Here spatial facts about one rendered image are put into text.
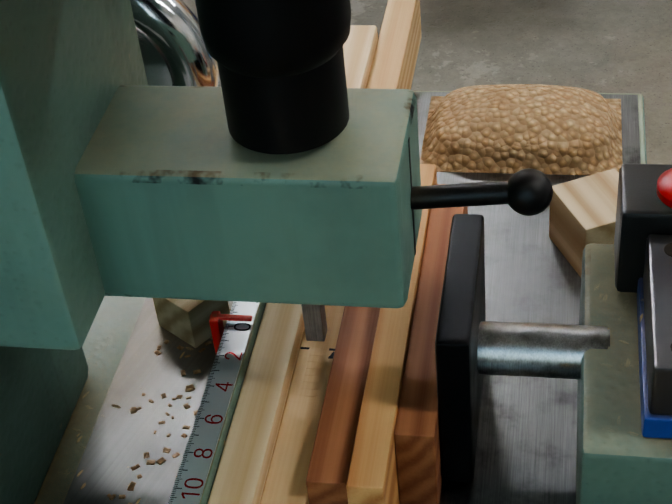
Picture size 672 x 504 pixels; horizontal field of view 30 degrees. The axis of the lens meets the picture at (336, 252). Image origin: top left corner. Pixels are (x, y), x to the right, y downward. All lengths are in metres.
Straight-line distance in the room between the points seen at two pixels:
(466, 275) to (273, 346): 0.10
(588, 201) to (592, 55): 1.95
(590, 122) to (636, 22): 1.97
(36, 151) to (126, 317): 0.38
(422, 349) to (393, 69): 0.27
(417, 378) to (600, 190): 0.19
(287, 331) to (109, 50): 0.16
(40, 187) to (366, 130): 0.13
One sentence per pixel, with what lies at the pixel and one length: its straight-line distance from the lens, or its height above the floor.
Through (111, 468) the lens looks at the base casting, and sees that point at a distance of 0.77.
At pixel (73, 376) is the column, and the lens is 0.80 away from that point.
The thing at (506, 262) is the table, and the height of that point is 0.90.
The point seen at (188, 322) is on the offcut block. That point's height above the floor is 0.82.
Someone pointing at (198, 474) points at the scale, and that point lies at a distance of 0.55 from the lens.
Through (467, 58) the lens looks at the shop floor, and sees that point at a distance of 2.63.
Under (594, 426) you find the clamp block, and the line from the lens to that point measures 0.55.
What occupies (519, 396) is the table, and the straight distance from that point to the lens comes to 0.64.
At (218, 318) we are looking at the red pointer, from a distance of 0.61.
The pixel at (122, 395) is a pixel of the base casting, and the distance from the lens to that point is 0.81.
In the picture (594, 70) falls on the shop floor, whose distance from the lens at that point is 2.59.
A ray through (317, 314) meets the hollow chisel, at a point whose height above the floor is 0.97.
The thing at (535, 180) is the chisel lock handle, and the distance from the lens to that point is 0.53.
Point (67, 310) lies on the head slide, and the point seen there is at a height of 1.02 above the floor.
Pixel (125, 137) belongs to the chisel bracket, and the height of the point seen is 1.07.
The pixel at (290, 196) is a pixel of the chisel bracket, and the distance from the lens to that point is 0.51.
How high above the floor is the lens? 1.36
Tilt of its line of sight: 40 degrees down
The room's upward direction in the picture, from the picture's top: 6 degrees counter-clockwise
